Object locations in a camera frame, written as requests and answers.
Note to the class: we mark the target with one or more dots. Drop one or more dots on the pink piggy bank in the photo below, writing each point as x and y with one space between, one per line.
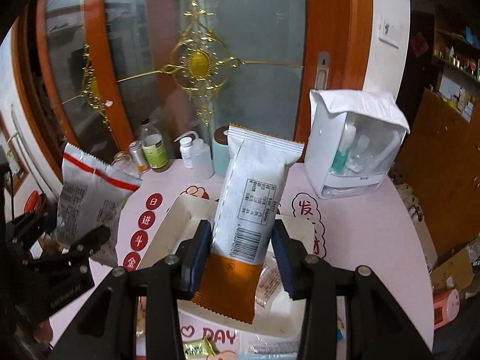
446 306

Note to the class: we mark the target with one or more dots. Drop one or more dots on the wooden cabinet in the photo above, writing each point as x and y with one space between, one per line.
440 161

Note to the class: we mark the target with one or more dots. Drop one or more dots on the clear cake snack packet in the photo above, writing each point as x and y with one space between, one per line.
269 284

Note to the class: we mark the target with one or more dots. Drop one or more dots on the white plastic storage bin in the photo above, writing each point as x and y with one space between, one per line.
231 282

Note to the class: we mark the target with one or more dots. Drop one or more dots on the white squeeze wash bottle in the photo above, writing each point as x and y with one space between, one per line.
200 155

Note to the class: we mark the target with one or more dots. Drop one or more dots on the cardboard box on floor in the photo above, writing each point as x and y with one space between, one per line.
455 273

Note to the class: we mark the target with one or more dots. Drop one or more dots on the glass bottle green label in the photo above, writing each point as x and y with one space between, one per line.
153 146

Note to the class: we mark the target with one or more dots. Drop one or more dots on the small green snack packet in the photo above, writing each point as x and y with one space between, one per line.
198 349

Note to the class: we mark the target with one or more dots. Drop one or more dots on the red lid floor container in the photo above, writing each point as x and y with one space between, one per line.
35 202

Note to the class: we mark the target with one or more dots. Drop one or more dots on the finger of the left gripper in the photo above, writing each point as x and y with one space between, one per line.
80 251
25 230

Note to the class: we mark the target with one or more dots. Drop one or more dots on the small white pill bottle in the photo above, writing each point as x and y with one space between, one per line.
185 150

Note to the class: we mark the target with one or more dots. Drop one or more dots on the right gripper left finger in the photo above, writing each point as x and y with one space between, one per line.
176 277

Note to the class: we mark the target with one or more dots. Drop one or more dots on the teal canister brown lid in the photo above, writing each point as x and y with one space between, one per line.
220 150

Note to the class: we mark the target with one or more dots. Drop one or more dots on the small silver tin can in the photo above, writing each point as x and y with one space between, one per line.
138 157

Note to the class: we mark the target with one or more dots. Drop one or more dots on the silver grey snack packet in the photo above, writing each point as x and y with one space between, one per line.
93 194

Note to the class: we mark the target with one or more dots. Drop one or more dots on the white dispenser box appliance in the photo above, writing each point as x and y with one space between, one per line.
355 137

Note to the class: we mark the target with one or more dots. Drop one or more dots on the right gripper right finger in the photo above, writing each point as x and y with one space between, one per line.
307 277

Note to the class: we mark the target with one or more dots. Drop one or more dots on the light blue snack bag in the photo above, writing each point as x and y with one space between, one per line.
268 356

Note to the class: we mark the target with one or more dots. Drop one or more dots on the small blue candy packet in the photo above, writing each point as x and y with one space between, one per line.
340 330

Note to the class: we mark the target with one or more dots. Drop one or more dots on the clear drinking glass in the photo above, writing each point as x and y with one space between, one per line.
123 162

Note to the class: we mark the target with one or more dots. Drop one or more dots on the white orange snack bar packet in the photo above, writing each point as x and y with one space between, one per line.
253 186

